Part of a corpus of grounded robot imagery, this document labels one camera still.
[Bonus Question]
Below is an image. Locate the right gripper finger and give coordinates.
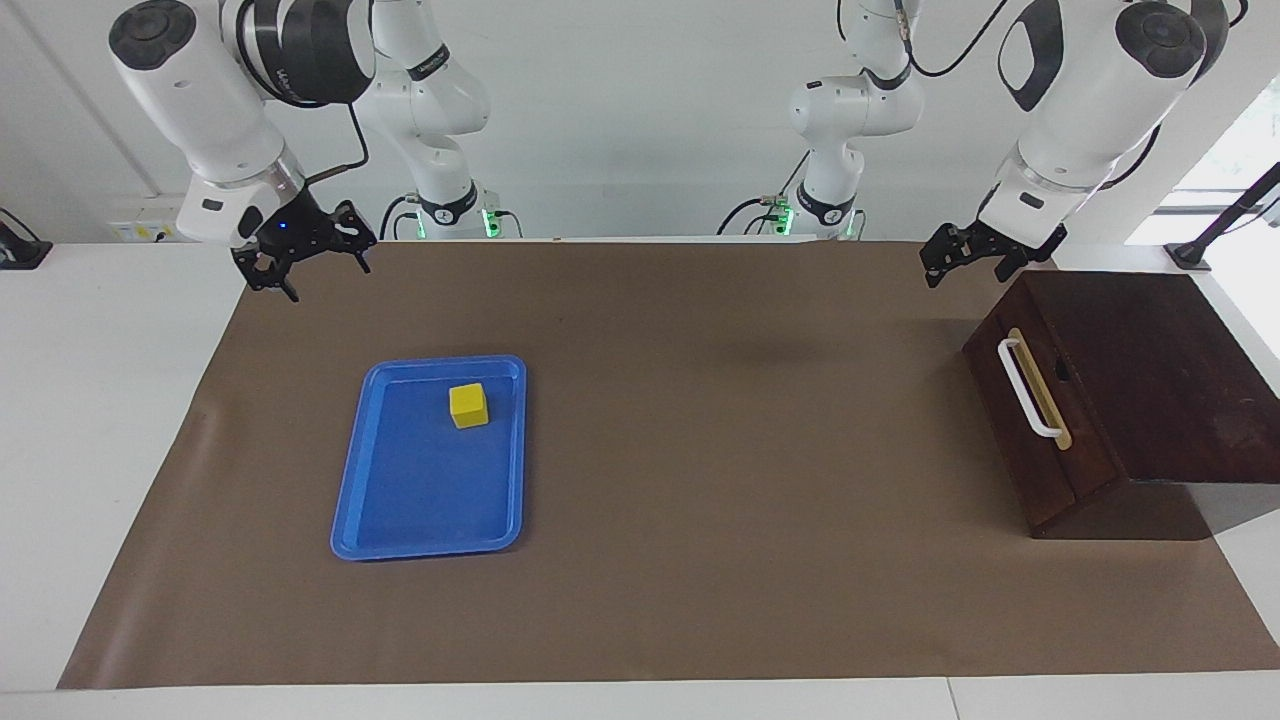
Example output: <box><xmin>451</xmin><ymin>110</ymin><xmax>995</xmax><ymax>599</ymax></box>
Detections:
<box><xmin>232</xmin><ymin>250</ymin><xmax>301</xmax><ymax>304</ymax></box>
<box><xmin>333</xmin><ymin>199</ymin><xmax>379</xmax><ymax>274</ymax></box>

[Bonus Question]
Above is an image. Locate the white drawer handle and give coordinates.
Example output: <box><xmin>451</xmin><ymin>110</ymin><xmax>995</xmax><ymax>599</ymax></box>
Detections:
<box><xmin>997</xmin><ymin>337</ymin><xmax>1064</xmax><ymax>440</ymax></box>

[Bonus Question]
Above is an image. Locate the dark wooden drawer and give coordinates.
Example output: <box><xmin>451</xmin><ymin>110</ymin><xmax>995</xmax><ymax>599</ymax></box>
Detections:
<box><xmin>962</xmin><ymin>285</ymin><xmax>1126</xmax><ymax>531</ymax></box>

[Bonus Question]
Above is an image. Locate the yellow block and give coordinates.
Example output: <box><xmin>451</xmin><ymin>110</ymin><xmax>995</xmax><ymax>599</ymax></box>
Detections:
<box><xmin>449</xmin><ymin>382</ymin><xmax>490</xmax><ymax>430</ymax></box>

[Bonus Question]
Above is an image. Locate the dark wooden drawer cabinet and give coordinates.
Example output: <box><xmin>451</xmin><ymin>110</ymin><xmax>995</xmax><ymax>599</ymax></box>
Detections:
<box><xmin>962</xmin><ymin>268</ymin><xmax>1280</xmax><ymax>541</ymax></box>

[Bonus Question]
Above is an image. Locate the black stand base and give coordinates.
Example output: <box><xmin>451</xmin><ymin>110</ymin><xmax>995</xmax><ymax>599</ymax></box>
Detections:
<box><xmin>0</xmin><ymin>208</ymin><xmax>53</xmax><ymax>271</ymax></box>

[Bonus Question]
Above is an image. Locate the blue plastic tray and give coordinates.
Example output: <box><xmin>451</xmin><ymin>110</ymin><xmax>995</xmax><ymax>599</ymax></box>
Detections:
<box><xmin>330</xmin><ymin>354</ymin><xmax>528</xmax><ymax>562</ymax></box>

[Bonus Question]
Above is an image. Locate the brown paper table mat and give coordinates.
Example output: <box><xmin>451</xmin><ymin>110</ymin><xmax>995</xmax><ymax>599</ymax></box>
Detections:
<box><xmin>57</xmin><ymin>238</ymin><xmax>1280</xmax><ymax>691</ymax></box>

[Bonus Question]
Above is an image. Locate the black right arm base cable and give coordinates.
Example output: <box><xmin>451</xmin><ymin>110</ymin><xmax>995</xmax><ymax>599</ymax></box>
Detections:
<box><xmin>379</xmin><ymin>194</ymin><xmax>423</xmax><ymax>241</ymax></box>

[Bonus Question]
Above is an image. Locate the black arm base cable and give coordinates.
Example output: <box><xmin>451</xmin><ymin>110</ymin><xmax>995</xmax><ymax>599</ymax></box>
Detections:
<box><xmin>716</xmin><ymin>198</ymin><xmax>779</xmax><ymax>237</ymax></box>
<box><xmin>379</xmin><ymin>194</ymin><xmax>423</xmax><ymax>241</ymax></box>

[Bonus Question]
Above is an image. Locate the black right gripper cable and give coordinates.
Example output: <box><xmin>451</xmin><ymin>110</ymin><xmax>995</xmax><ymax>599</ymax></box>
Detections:
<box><xmin>305</xmin><ymin>100</ymin><xmax>372</xmax><ymax>187</ymax></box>

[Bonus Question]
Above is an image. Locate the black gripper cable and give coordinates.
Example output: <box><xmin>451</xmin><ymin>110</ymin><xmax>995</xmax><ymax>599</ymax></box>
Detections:
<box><xmin>898</xmin><ymin>0</ymin><xmax>1013</xmax><ymax>80</ymax></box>
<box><xmin>305</xmin><ymin>100</ymin><xmax>372</xmax><ymax>187</ymax></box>

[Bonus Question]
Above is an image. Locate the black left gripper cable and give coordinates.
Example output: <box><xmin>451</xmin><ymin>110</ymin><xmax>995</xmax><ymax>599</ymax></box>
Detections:
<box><xmin>898</xmin><ymin>0</ymin><xmax>1013</xmax><ymax>80</ymax></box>

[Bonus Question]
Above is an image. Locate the black left arm base cable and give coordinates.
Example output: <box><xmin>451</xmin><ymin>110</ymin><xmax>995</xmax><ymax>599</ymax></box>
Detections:
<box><xmin>716</xmin><ymin>198</ymin><xmax>779</xmax><ymax>237</ymax></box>

